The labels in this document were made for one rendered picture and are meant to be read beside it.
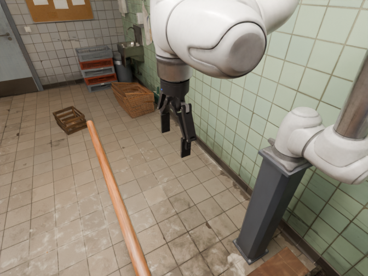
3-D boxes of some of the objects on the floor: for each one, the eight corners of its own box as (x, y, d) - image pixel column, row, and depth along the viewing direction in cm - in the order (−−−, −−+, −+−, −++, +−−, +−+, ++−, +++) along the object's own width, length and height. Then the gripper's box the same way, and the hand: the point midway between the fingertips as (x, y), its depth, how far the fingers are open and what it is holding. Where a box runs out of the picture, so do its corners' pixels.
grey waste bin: (136, 83, 446) (132, 57, 413) (119, 86, 431) (113, 59, 398) (131, 78, 472) (127, 52, 439) (114, 80, 457) (109, 55, 424)
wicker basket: (127, 120, 323) (125, 104, 307) (115, 106, 360) (111, 92, 344) (155, 111, 346) (153, 96, 329) (140, 99, 383) (138, 85, 366)
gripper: (216, 93, 44) (206, 164, 58) (167, 61, 61) (168, 120, 75) (186, 100, 41) (183, 172, 54) (143, 64, 58) (149, 126, 72)
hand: (174, 139), depth 64 cm, fingers open, 13 cm apart
